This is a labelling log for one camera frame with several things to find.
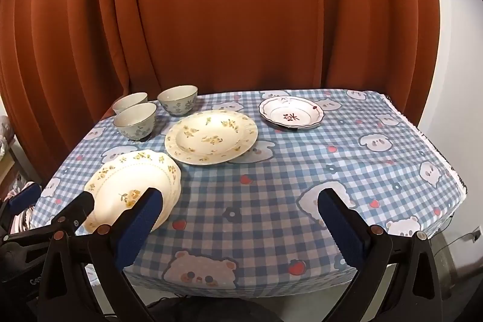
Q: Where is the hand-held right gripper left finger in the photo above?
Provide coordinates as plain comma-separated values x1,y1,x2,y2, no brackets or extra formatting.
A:
38,188,164,322

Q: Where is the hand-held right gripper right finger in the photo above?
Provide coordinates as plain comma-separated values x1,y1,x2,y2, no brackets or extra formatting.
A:
319,188,453,322

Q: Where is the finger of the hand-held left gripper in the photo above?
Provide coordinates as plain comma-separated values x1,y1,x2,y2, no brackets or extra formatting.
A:
0,192,95,246
0,183,42,232

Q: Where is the scalloped yellow floral plate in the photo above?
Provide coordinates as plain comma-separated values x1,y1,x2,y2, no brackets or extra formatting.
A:
84,149,182,234

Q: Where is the floral ceramic bowl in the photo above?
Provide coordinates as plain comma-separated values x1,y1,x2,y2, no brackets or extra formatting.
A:
113,102,158,140
157,85,199,116
112,92,149,115

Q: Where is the pink cloth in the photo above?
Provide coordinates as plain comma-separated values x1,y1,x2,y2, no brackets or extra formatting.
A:
8,208,36,234

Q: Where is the wooden shelf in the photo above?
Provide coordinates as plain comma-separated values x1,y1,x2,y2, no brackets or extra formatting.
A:
0,139,31,183

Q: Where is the printed cloth pile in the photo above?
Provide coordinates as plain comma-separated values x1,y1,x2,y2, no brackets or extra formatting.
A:
0,114,16,157

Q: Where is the blue checked bear tablecloth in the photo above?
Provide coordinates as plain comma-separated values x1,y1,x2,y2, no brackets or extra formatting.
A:
28,89,468,298

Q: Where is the round yellow floral plate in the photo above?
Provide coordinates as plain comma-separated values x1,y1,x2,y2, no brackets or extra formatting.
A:
165,110,259,165

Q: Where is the white plate with red print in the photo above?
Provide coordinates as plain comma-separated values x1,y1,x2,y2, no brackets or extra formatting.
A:
258,96,325,129

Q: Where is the orange-brown curtain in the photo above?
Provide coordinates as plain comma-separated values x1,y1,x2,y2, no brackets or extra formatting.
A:
0,0,442,187

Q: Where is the black cable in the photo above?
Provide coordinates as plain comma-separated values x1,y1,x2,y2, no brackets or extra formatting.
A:
434,214,476,247

